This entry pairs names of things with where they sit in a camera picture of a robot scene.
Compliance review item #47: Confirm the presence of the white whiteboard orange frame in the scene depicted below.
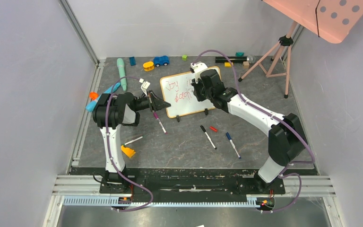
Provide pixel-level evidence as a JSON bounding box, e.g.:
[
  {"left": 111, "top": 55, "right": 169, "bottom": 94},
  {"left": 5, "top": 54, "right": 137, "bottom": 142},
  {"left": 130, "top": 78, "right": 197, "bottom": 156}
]
[{"left": 160, "top": 72, "right": 215, "bottom": 118}]

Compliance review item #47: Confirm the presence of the blue capped whiteboard marker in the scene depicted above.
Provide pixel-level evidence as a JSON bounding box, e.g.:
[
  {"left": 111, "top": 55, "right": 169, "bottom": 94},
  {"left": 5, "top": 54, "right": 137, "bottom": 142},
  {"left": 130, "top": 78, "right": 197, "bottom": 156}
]
[{"left": 225, "top": 132, "right": 242, "bottom": 159}]

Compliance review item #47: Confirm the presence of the red marker cap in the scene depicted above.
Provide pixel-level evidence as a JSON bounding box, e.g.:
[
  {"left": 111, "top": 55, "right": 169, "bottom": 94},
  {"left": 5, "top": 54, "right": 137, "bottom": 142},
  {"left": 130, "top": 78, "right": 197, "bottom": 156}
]
[{"left": 209, "top": 126, "right": 218, "bottom": 132}]

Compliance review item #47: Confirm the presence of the black cylinder tube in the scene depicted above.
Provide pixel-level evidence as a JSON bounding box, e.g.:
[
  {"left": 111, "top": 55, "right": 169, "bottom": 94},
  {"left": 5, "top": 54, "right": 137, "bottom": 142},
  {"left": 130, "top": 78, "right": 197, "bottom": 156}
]
[{"left": 215, "top": 56, "right": 249, "bottom": 63}]

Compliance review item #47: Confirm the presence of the purple capped whiteboard marker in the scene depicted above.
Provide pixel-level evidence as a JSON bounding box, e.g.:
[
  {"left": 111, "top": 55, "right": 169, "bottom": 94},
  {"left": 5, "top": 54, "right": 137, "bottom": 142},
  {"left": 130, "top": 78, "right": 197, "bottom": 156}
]
[{"left": 153, "top": 112, "right": 167, "bottom": 134}]

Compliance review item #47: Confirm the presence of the mint green toy tube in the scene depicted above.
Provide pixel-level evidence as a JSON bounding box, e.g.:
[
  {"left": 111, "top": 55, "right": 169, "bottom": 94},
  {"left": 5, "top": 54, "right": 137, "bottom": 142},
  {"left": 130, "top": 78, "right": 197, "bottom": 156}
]
[{"left": 116, "top": 58, "right": 127, "bottom": 92}]

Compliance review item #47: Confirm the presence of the beige wooden cube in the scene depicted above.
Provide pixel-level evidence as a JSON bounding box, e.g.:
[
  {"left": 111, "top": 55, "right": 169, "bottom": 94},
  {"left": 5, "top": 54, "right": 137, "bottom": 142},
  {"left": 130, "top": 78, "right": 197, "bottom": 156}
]
[{"left": 242, "top": 61, "right": 250, "bottom": 69}]

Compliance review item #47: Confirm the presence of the blue toy car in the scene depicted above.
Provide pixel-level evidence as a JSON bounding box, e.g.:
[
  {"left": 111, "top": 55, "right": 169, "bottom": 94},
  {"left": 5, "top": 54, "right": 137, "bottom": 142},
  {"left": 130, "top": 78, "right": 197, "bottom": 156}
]
[{"left": 153, "top": 55, "right": 170, "bottom": 67}]

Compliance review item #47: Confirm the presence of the orange wedge block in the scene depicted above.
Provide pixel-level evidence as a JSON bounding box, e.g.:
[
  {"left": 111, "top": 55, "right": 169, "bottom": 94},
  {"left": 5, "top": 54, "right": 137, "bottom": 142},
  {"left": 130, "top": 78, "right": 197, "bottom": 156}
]
[{"left": 121, "top": 145, "right": 136, "bottom": 158}]

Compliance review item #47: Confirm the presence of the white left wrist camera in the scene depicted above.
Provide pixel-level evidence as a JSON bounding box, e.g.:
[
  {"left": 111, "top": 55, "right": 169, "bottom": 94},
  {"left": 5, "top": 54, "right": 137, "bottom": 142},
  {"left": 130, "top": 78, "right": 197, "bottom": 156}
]
[{"left": 139, "top": 78, "right": 150, "bottom": 96}]

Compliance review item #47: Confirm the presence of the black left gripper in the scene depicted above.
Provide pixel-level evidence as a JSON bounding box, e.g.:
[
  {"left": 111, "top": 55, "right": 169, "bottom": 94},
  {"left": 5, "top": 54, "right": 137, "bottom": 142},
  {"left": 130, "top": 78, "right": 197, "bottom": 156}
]
[{"left": 134, "top": 90, "right": 171, "bottom": 113}]

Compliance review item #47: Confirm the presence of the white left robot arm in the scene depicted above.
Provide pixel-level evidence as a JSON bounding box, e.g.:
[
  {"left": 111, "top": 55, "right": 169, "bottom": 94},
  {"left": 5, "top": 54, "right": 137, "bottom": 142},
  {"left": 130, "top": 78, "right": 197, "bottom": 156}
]
[{"left": 92, "top": 90, "right": 171, "bottom": 193}]

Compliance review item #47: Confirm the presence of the black capped whiteboard marker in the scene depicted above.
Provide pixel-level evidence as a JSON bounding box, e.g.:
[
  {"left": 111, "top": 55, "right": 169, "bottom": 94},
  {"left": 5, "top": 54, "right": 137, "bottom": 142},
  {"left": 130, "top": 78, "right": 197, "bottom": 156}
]
[{"left": 200, "top": 125, "right": 217, "bottom": 149}]

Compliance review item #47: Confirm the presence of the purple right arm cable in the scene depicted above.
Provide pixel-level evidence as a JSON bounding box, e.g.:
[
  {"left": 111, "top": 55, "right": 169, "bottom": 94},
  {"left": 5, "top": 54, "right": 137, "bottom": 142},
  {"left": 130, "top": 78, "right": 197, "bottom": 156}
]
[{"left": 191, "top": 49, "right": 316, "bottom": 214}]

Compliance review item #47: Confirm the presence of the white comb cable duct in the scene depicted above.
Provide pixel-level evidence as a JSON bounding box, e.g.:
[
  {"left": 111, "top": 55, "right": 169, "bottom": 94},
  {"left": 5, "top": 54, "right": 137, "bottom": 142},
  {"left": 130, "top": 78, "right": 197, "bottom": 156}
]
[{"left": 63, "top": 196, "right": 259, "bottom": 208}]

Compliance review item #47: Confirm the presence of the pink perforated board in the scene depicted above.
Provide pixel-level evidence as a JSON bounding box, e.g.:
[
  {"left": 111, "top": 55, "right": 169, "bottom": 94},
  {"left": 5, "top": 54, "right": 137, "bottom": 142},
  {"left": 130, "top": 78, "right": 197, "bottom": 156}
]
[{"left": 264, "top": 0, "right": 363, "bottom": 44}]

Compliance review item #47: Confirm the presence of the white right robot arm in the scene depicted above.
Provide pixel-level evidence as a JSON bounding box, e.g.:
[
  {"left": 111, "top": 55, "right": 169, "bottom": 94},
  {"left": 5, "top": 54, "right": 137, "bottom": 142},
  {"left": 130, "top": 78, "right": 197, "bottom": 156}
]
[{"left": 191, "top": 69, "right": 308, "bottom": 193}]

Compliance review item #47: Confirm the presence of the green capped whiteboard marker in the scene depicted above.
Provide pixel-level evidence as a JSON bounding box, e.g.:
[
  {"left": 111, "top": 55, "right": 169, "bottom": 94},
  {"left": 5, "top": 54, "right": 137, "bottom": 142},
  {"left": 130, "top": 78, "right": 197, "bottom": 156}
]
[{"left": 121, "top": 135, "right": 143, "bottom": 146}]

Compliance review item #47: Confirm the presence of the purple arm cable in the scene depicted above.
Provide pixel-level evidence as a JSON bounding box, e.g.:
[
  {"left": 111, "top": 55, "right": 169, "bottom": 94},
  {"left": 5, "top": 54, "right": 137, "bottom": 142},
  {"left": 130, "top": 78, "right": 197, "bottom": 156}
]
[
  {"left": 191, "top": 49, "right": 316, "bottom": 214},
  {"left": 104, "top": 77, "right": 155, "bottom": 213}
]

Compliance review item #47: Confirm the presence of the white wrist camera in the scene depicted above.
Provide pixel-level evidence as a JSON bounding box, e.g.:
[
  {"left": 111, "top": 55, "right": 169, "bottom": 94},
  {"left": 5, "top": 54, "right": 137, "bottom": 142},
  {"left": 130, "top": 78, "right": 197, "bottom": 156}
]
[
  {"left": 190, "top": 61, "right": 208, "bottom": 83},
  {"left": 139, "top": 78, "right": 150, "bottom": 96}
]

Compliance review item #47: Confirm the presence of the yellow oval toy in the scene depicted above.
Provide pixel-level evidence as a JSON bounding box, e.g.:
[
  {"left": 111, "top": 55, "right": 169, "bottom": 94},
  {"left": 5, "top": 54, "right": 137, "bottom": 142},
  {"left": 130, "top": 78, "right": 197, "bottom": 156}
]
[{"left": 143, "top": 61, "right": 155, "bottom": 71}]

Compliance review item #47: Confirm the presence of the orange toy piece left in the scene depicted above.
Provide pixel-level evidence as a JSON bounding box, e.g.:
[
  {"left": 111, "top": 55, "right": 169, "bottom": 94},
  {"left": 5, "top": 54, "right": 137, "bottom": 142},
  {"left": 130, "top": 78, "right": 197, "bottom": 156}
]
[{"left": 89, "top": 92, "right": 99, "bottom": 100}]

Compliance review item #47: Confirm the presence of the light blue toy tube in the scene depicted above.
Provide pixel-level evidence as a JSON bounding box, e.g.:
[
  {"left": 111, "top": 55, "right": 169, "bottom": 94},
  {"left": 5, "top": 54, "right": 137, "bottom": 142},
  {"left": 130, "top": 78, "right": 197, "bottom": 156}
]
[{"left": 86, "top": 82, "right": 121, "bottom": 112}]

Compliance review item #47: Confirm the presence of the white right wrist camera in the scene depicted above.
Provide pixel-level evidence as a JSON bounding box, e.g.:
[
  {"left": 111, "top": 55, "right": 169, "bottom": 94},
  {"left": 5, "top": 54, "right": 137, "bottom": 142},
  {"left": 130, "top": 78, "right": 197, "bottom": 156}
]
[{"left": 190, "top": 61, "right": 208, "bottom": 83}]

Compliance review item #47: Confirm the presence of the clear plastic ball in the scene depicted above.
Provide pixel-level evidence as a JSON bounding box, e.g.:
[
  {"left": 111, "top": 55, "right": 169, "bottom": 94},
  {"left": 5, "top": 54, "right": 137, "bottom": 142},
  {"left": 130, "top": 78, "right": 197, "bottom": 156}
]
[{"left": 247, "top": 55, "right": 257, "bottom": 64}]

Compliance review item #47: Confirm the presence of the dark blue block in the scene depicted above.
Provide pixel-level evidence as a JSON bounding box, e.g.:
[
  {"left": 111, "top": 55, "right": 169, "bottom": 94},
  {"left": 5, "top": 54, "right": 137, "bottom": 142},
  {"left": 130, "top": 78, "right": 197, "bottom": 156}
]
[{"left": 129, "top": 57, "right": 137, "bottom": 66}]

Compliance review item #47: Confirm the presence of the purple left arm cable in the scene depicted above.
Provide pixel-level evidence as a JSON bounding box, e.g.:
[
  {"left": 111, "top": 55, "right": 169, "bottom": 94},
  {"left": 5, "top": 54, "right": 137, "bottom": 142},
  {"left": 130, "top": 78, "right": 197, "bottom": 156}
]
[{"left": 104, "top": 77, "right": 155, "bottom": 213}]

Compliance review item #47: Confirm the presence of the pink tripod stand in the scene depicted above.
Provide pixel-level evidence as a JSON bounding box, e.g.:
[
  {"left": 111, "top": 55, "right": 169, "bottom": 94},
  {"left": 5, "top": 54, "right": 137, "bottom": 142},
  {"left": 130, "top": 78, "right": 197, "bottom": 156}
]
[{"left": 238, "top": 21, "right": 298, "bottom": 99}]

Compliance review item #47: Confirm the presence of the teal block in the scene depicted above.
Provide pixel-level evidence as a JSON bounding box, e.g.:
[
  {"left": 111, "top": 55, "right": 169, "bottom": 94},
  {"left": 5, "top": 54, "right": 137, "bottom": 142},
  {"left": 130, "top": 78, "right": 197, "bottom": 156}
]
[{"left": 235, "top": 52, "right": 244, "bottom": 57}]

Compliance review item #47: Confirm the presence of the yellow rectangular block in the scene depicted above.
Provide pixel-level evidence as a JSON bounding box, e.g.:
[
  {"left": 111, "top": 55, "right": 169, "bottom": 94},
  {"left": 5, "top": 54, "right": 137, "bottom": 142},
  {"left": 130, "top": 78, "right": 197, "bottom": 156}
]
[{"left": 224, "top": 62, "right": 233, "bottom": 68}]

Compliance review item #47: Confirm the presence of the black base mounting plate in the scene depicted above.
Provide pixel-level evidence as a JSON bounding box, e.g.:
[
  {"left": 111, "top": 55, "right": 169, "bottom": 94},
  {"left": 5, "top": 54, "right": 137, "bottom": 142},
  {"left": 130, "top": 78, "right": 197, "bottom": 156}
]
[{"left": 70, "top": 167, "right": 285, "bottom": 203}]

